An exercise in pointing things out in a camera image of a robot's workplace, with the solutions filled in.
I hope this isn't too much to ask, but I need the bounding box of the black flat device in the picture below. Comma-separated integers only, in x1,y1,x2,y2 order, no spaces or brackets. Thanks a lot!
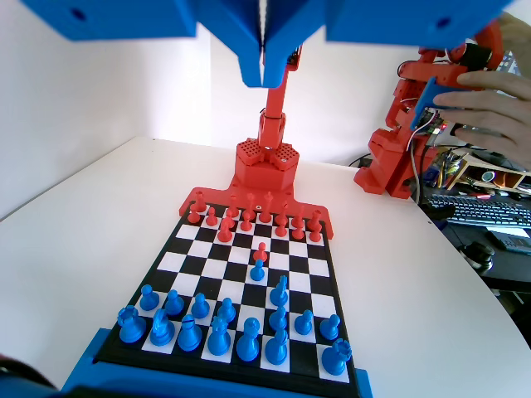
485,229,531,255

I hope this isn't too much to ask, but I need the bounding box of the black computer mouse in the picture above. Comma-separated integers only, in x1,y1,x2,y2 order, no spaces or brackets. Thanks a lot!
459,241,497,274

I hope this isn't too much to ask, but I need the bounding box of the blue controller board holder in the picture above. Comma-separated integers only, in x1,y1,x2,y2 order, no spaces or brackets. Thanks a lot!
408,76,465,136

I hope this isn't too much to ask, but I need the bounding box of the black and white chessboard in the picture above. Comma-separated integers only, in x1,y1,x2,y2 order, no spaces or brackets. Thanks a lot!
93,205,360,393

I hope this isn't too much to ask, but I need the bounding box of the grey cable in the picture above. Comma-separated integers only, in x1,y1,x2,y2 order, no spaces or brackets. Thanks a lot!
408,134,431,204

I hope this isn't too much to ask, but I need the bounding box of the dark desk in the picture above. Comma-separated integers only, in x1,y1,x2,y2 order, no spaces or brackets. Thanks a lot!
431,186,531,299

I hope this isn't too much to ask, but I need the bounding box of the blue base plate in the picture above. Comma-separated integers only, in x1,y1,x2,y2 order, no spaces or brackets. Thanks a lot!
61,327,370,398

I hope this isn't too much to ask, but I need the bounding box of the blue chess rook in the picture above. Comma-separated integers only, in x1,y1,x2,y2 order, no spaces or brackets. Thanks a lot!
321,337,353,375
117,305,149,344

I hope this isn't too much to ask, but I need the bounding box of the black cable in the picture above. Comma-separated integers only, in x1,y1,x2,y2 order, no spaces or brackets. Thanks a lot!
347,153,374,169

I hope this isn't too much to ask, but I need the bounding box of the black computer keyboard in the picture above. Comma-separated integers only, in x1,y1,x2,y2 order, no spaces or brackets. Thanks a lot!
422,192,531,229

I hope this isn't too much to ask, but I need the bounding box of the blue chess knight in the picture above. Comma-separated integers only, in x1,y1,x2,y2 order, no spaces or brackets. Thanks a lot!
269,274,290,310
149,308,176,347

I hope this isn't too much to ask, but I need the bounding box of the group of red chess pieces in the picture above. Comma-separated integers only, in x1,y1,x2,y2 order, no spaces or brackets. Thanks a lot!
178,186,335,241

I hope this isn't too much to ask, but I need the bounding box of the blue chess queen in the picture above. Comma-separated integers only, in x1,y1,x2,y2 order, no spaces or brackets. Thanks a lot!
206,316,232,357

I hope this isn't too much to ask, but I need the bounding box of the blue chess bishop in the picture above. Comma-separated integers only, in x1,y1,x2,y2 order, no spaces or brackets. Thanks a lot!
177,314,203,352
264,329,290,366

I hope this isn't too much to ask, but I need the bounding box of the person's bare hand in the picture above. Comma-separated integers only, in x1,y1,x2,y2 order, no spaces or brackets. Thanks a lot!
431,70,531,172

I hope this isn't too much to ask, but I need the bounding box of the red leader arm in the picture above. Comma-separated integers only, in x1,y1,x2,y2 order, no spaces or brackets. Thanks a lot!
353,18,505,201

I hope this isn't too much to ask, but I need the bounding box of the wooden organizer box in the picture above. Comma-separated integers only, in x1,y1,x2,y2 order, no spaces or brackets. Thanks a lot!
450,151,531,192

